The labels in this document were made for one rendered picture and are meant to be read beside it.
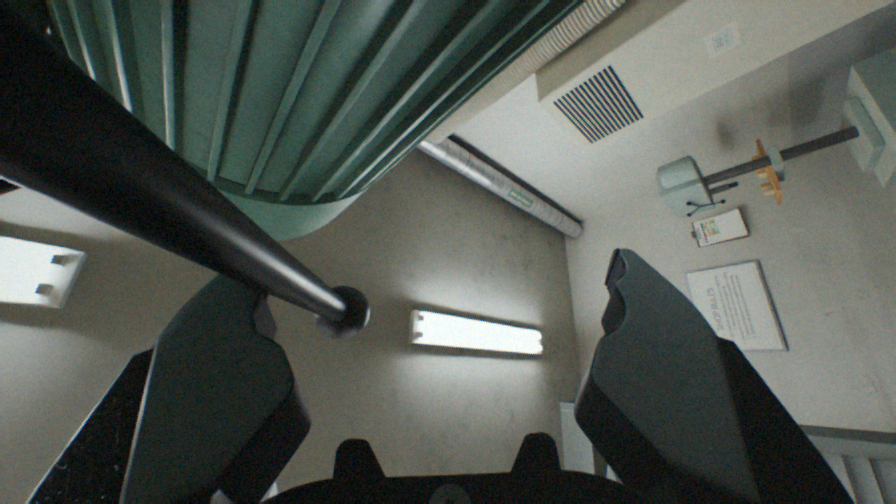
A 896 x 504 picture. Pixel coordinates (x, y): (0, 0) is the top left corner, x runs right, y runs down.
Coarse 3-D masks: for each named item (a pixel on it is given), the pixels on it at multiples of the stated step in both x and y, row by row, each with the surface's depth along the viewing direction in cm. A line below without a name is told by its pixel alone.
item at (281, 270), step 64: (0, 0) 2; (0, 64) 2; (64, 64) 3; (0, 128) 2; (64, 128) 3; (128, 128) 3; (64, 192) 3; (128, 192) 4; (192, 192) 4; (192, 256) 5; (256, 256) 7; (320, 320) 18
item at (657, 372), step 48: (624, 288) 9; (672, 288) 9; (624, 336) 7; (672, 336) 7; (624, 384) 6; (672, 384) 6; (720, 384) 6; (624, 432) 5; (672, 432) 5; (720, 432) 5; (624, 480) 6; (720, 480) 4
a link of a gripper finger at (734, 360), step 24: (744, 360) 6; (744, 384) 6; (744, 408) 5; (768, 408) 5; (744, 432) 5; (768, 432) 5; (792, 432) 5; (768, 456) 5; (792, 456) 5; (816, 456) 5; (672, 480) 4; (768, 480) 4; (792, 480) 4; (816, 480) 4
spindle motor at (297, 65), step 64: (64, 0) 9; (128, 0) 8; (192, 0) 7; (256, 0) 7; (320, 0) 7; (384, 0) 7; (448, 0) 7; (512, 0) 8; (576, 0) 9; (128, 64) 9; (192, 64) 9; (256, 64) 9; (320, 64) 9; (384, 64) 9; (448, 64) 10; (192, 128) 11; (256, 128) 11; (320, 128) 11; (384, 128) 13; (256, 192) 15; (320, 192) 16
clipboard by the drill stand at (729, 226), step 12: (720, 216) 227; (732, 216) 220; (696, 228) 239; (708, 228) 232; (720, 228) 225; (732, 228) 219; (744, 228) 213; (696, 240) 238; (708, 240) 231; (720, 240) 224; (732, 240) 220
